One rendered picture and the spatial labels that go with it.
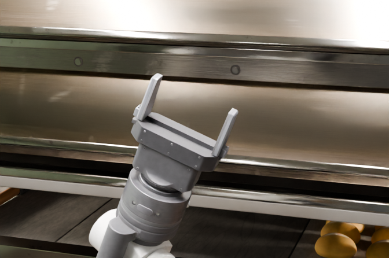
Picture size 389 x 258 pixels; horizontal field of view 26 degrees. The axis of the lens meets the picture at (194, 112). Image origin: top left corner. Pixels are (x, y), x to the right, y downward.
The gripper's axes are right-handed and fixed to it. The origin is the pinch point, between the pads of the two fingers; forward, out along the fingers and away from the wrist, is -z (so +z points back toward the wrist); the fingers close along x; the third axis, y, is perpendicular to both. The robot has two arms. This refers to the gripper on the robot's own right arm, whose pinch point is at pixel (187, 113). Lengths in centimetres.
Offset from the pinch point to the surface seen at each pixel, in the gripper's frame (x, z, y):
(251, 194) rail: -9, 36, 54
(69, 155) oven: 35, 56, 69
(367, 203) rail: -30, 27, 54
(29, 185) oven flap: 37, 58, 53
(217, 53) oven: 11, 18, 72
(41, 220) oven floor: 41, 88, 84
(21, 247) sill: 38, 84, 66
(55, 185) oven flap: 31, 55, 54
